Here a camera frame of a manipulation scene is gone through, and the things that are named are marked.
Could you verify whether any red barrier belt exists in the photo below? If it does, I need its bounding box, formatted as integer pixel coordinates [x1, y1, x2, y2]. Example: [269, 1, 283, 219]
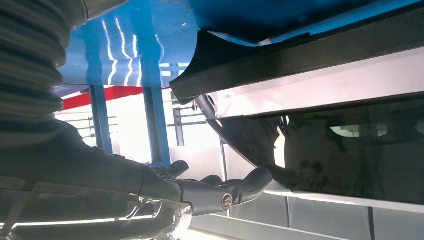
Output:
[61, 85, 171, 111]

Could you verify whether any white car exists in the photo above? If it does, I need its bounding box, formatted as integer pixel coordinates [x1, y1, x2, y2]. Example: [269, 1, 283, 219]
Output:
[188, 46, 424, 240]

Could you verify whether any blue metal shelf rack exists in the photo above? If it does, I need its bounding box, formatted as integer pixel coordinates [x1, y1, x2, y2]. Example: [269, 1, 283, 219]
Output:
[57, 0, 424, 167]

